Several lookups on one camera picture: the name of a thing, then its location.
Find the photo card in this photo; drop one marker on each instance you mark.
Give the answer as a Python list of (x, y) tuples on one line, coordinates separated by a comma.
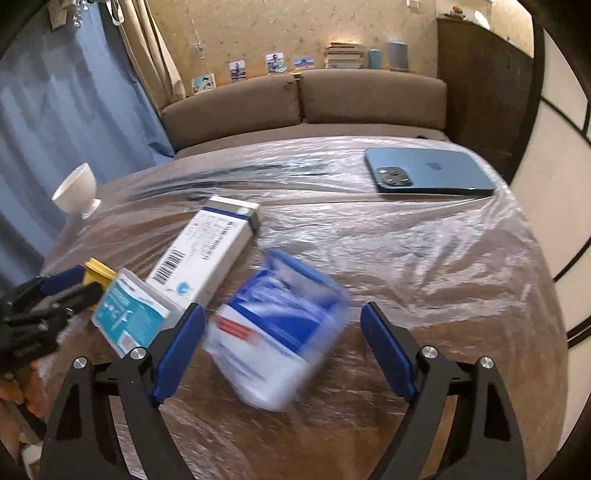
[(275, 63), (237, 70), (304, 63), (203, 83)]

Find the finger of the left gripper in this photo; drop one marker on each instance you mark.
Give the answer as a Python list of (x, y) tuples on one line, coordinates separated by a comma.
[(48, 285), (28, 304)]

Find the leftmost photo card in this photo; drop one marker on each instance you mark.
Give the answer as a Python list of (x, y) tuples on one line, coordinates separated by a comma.
[(203, 83)]

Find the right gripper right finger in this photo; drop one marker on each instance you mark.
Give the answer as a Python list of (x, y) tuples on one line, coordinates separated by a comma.
[(484, 441)]

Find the teal dental floss box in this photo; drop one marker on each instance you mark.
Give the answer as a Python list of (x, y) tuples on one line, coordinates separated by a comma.
[(131, 313)]

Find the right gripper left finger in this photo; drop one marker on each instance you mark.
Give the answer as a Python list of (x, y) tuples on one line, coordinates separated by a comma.
[(81, 440)]

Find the blue smartphone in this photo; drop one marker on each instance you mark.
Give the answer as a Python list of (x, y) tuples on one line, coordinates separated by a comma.
[(427, 171)]

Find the grey cylinder speaker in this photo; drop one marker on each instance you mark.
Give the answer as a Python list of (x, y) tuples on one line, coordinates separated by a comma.
[(398, 55)]

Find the blue Tempo tissue pack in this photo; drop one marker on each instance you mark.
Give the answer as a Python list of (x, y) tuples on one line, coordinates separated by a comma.
[(271, 337)]

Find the brown sofa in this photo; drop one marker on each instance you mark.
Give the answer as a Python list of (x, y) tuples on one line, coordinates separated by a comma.
[(315, 103)]

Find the dark wooden cabinet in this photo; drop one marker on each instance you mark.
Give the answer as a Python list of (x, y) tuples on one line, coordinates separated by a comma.
[(490, 103)]

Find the white paper screen divider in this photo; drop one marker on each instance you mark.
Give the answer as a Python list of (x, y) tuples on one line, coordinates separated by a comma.
[(552, 185)]

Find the stack of books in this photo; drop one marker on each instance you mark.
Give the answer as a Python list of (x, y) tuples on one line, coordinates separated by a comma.
[(340, 55)]

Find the long white medicine box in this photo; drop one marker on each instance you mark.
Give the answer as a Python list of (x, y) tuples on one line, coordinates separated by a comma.
[(201, 256)]

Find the beige curtain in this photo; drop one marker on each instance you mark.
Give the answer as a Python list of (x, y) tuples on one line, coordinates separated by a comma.
[(147, 52)]

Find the left hand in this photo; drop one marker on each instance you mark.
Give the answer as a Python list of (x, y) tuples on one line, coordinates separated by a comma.
[(32, 394)]

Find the white footed bowl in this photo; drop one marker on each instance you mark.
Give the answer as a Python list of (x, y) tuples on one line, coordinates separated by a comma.
[(77, 193)]

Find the blue curtain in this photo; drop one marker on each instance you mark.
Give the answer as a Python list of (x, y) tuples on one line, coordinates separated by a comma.
[(68, 96)]

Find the small blue cylinder speaker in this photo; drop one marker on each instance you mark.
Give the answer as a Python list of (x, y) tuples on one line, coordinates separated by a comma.
[(375, 59)]

